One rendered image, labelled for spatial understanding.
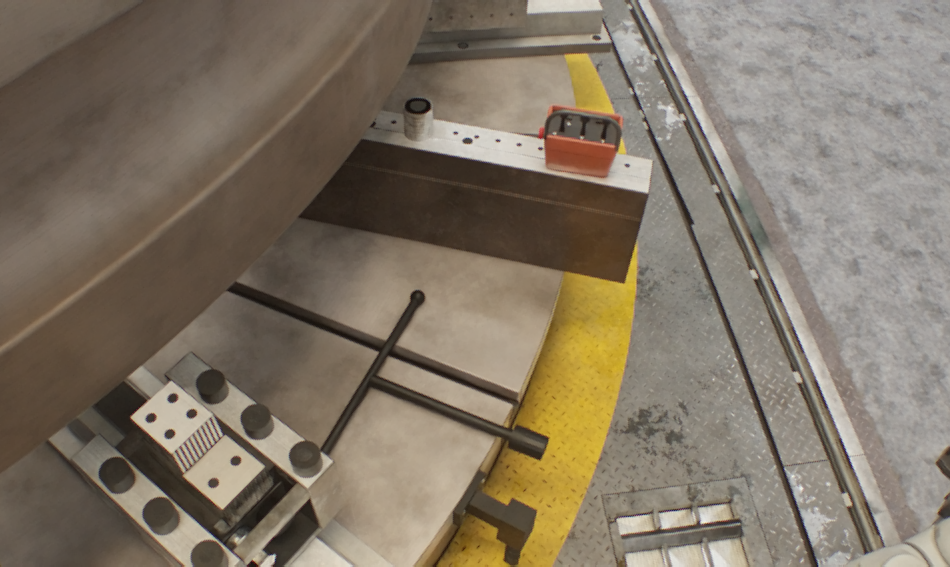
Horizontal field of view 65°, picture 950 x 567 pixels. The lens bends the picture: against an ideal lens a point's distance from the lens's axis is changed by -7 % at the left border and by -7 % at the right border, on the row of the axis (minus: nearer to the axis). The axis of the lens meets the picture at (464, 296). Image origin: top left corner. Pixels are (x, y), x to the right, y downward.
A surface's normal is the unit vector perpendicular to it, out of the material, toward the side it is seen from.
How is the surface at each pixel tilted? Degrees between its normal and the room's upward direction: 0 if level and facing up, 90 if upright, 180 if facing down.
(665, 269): 0
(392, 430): 0
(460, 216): 90
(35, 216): 67
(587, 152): 97
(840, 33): 0
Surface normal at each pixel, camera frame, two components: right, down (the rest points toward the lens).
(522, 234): -0.25, 0.76
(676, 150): 0.03, -0.62
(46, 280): 0.34, -0.35
